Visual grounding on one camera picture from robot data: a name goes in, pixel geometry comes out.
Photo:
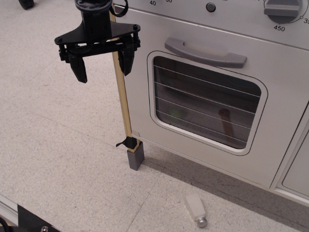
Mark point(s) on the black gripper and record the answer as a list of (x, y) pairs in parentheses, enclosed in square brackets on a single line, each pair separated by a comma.
[(98, 34)]

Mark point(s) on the white oven door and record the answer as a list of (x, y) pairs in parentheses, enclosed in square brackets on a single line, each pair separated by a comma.
[(205, 101)]

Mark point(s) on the white toy oven cabinet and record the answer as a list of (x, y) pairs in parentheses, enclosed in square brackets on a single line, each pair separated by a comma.
[(217, 17)]

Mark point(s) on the black tape piece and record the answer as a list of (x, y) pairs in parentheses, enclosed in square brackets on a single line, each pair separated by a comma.
[(128, 142)]

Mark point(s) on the black caster wheel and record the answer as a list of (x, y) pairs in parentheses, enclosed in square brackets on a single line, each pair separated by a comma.
[(26, 4)]

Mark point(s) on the dark round push button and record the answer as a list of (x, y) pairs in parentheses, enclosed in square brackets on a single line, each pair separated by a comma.
[(210, 7)]

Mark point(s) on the wooden slotted spatula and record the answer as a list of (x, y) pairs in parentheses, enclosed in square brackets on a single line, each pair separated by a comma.
[(227, 125)]

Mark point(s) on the white salt shaker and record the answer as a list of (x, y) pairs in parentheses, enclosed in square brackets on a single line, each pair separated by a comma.
[(196, 209)]

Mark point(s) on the grey temperature knob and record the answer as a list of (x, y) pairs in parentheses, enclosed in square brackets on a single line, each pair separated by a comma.
[(282, 11)]

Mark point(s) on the white cabinet door right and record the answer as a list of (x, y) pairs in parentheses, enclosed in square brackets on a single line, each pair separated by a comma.
[(297, 176)]

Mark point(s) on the wooden corner post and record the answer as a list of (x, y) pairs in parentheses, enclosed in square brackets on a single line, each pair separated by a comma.
[(122, 95)]

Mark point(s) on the grey post foot cap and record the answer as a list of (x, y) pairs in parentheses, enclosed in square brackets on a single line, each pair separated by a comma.
[(136, 159)]

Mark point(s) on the aluminium frame rail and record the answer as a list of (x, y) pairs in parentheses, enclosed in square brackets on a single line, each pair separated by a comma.
[(9, 210)]

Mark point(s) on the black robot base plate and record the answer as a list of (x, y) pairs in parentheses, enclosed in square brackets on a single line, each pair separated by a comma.
[(32, 223)]

